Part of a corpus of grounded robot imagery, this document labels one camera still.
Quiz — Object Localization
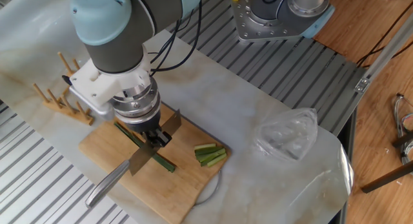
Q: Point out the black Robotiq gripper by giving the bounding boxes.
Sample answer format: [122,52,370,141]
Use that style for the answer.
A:
[124,116,173,148]

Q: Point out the steel cleaver knife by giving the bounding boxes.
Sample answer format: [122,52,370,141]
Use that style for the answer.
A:
[85,109,183,209]

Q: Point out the clear plastic bag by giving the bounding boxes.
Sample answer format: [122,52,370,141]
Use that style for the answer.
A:
[253,107,319,163]

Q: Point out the long green garlic stalk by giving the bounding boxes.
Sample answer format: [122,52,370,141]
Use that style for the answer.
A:
[114,121,176,174]

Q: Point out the dark green garlic piece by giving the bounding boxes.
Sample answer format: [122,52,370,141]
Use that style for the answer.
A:
[196,148,227,163]
[199,154,221,168]
[194,146,225,156]

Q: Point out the bamboo cutting board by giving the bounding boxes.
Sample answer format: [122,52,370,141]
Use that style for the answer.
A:
[78,103,232,224]

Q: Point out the marble pattern table mat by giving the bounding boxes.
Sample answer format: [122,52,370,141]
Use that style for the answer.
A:
[0,0,355,224]

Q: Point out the wooden peg rack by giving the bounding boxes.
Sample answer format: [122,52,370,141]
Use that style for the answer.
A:
[32,51,95,127]

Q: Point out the dark wooden bar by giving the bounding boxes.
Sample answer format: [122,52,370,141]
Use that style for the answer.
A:
[360,159,413,194]

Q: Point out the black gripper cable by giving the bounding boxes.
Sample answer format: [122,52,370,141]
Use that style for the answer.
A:
[148,19,183,65]
[150,0,204,73]

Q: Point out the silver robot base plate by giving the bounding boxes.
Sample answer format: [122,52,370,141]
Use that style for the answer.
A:
[230,0,310,43]

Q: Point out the aluminium frame beam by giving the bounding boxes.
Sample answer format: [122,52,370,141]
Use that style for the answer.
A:
[332,10,413,136]

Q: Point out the black cables on wood floor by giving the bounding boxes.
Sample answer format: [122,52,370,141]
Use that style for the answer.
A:
[356,1,413,68]

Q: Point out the coloured wire bundle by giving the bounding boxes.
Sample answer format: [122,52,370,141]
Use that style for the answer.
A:
[393,93,413,167]

